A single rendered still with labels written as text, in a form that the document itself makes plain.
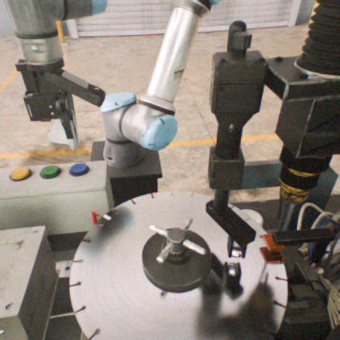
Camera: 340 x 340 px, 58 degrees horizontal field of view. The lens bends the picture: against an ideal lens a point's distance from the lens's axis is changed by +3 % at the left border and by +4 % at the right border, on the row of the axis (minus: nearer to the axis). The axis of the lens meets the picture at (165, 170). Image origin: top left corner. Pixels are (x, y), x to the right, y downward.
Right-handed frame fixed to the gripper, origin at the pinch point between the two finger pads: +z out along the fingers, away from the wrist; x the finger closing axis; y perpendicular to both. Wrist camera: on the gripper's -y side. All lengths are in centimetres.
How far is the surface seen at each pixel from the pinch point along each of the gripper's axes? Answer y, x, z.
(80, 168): 0.3, 0.8, 6.4
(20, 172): 14.5, 0.4, 6.4
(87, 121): 33, -209, 98
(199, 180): -56, -103, 97
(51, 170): 7.2, 0.4, 6.4
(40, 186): 9.0, 5.3, 7.4
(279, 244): -35.6, 34.9, 0.0
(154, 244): -16.2, 31.8, 1.1
